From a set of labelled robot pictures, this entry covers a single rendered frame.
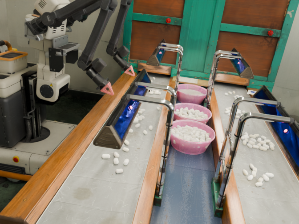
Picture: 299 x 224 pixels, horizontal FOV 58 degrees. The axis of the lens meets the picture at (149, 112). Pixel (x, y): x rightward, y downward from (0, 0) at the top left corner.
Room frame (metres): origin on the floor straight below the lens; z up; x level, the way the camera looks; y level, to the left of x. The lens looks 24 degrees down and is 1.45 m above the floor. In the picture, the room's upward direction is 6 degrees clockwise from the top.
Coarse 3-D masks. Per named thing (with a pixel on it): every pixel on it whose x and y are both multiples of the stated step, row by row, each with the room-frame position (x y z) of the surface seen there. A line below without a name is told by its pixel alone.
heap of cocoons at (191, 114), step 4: (180, 108) 1.71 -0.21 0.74; (184, 108) 1.70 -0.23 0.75; (192, 108) 1.72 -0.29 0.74; (176, 112) 1.63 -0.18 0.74; (180, 112) 1.63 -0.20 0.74; (184, 112) 1.64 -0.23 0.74; (188, 112) 1.66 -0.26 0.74; (192, 112) 1.65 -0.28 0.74; (196, 112) 1.67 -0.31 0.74; (200, 112) 1.67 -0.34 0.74; (184, 116) 1.58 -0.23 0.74; (188, 116) 1.59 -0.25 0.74; (192, 116) 1.60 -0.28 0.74; (196, 116) 1.61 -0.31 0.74; (200, 116) 1.63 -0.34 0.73; (204, 116) 1.62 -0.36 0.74
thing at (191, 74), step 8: (136, 64) 2.41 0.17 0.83; (136, 72) 2.41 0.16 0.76; (152, 72) 2.52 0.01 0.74; (176, 72) 2.37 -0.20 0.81; (184, 72) 2.36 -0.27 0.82; (192, 72) 2.36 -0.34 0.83; (200, 72) 2.35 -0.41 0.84; (256, 80) 2.30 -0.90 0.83; (200, 88) 2.35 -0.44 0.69; (240, 88) 2.32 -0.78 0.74; (272, 88) 2.29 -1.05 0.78
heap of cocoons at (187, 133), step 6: (186, 126) 1.44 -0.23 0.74; (174, 132) 1.34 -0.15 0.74; (180, 132) 1.35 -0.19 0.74; (186, 132) 1.35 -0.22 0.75; (192, 132) 1.38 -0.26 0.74; (198, 132) 1.38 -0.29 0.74; (204, 132) 1.39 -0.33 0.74; (180, 138) 1.28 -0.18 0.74; (186, 138) 1.31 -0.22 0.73; (192, 138) 1.30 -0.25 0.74; (198, 138) 1.33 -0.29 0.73; (204, 138) 1.34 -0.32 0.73; (210, 138) 1.33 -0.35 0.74
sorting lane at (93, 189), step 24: (144, 120) 1.46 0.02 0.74; (144, 144) 1.18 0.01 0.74; (96, 168) 0.94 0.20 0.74; (120, 168) 0.96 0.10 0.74; (144, 168) 0.98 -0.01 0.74; (72, 192) 0.78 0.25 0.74; (96, 192) 0.80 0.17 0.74; (120, 192) 0.81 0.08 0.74; (48, 216) 0.66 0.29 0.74; (72, 216) 0.67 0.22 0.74; (96, 216) 0.68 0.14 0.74; (120, 216) 0.69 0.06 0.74
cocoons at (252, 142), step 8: (240, 96) 2.07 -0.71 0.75; (224, 112) 1.70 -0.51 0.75; (240, 112) 1.72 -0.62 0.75; (248, 136) 1.37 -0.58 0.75; (256, 136) 1.40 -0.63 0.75; (264, 136) 1.39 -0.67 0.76; (248, 144) 1.28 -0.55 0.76; (264, 144) 1.29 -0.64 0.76; (272, 144) 1.31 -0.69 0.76; (256, 168) 1.05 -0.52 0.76; (248, 176) 0.99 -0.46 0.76; (264, 176) 1.00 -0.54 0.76; (272, 176) 1.01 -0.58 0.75; (256, 184) 0.94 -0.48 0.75
